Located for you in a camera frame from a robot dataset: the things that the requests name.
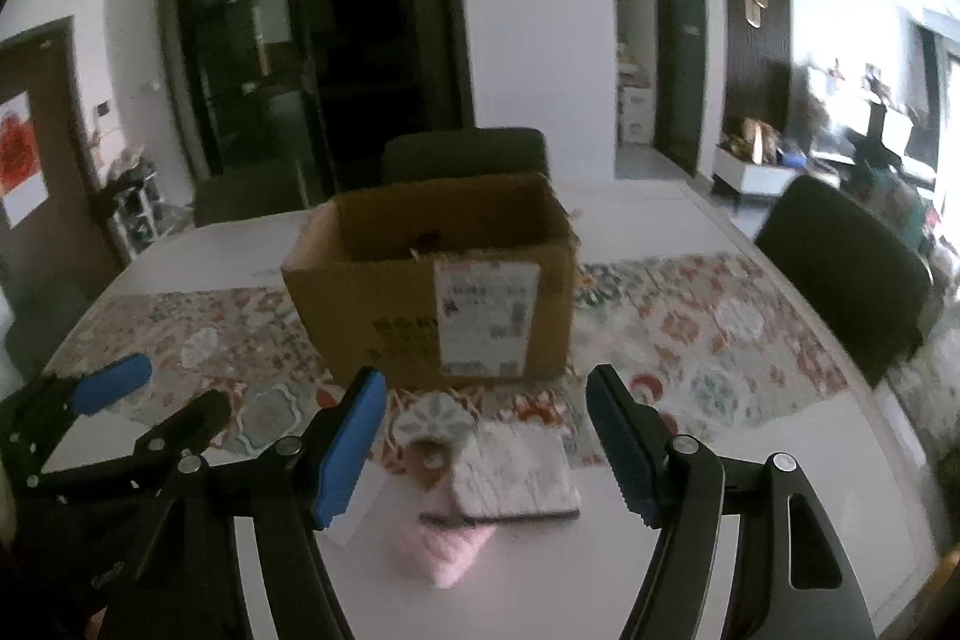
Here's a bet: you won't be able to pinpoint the dark slatted wall panel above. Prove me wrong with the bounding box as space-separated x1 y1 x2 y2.
715 0 794 163

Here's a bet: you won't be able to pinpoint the red and white door poster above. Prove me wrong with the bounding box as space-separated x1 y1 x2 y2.
0 91 48 229

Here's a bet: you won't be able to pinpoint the brown cardboard box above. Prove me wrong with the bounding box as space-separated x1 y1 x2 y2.
281 171 582 390

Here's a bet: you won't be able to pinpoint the dark glass sliding doors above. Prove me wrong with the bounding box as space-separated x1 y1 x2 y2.
156 0 478 214

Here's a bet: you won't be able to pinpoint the dark green chair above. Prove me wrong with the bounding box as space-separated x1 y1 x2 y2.
754 175 935 390
193 167 323 229
4 276 87 382
382 128 548 187

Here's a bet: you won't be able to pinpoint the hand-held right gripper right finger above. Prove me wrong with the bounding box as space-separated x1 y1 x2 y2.
585 365 877 640

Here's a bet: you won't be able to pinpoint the white wall shelf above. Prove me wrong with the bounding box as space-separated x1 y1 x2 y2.
806 62 932 125

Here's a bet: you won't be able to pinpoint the white low cabinet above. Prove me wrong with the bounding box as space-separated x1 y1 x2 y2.
711 145 797 208

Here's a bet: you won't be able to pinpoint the brown tabletop ornament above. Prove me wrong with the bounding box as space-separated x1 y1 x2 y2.
739 119 778 163

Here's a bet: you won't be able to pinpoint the pink plush toy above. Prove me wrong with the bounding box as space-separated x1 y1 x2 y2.
111 149 151 180

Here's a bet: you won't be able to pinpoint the white storage box stack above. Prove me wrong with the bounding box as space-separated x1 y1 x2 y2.
617 77 655 144

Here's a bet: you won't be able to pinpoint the white shoe rack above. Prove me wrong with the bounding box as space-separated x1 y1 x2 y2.
105 167 163 260

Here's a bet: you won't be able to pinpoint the white patterned pot holder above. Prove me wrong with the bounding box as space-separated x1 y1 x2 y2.
448 424 583 525

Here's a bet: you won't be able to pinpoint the dark interior door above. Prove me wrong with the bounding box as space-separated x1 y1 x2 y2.
651 0 710 176

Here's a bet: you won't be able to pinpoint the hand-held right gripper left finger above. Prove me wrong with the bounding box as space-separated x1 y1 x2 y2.
112 368 388 640

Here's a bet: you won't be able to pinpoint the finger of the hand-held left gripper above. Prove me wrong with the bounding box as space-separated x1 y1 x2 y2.
0 353 155 462
34 389 232 502

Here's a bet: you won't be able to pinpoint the white patterned tablecloth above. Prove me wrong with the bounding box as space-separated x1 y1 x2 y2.
7 182 946 640

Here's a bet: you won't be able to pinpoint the brown wooden door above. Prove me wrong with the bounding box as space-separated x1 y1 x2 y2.
0 17 115 311

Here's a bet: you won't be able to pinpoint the green hanging clothes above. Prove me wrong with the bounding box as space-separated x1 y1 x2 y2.
847 160 932 253

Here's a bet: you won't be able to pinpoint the pink towel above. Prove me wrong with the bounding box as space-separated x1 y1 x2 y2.
416 518 497 590

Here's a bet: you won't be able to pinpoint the patterned floor rug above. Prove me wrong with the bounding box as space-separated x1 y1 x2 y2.
885 340 960 536

